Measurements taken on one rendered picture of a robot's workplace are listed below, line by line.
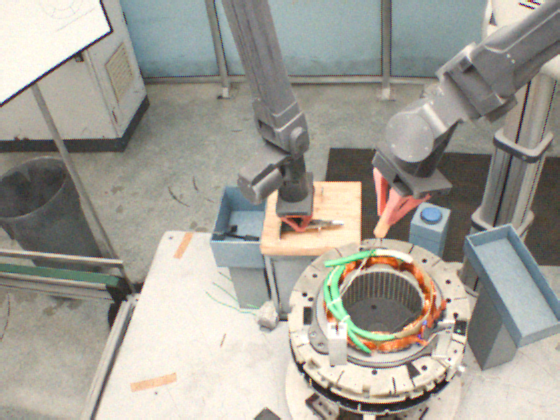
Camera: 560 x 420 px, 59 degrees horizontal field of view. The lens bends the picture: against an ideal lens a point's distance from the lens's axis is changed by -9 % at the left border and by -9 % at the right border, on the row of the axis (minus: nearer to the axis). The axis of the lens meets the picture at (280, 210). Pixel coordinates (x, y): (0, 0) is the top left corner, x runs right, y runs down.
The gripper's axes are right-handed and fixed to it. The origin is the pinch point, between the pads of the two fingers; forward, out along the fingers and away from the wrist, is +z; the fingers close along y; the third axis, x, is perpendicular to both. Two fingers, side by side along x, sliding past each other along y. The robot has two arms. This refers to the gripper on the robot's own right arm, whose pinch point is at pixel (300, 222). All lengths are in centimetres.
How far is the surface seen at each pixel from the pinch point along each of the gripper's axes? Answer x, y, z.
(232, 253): -14.8, 3.5, 5.1
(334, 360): 8.2, 31.7, -3.2
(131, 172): -119, -132, 108
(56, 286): -78, -6, 33
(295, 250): -1.1, 4.6, 3.0
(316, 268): 3.8, 11.6, -0.4
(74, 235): -113, -60, 75
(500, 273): 40.2, 8.2, 8.0
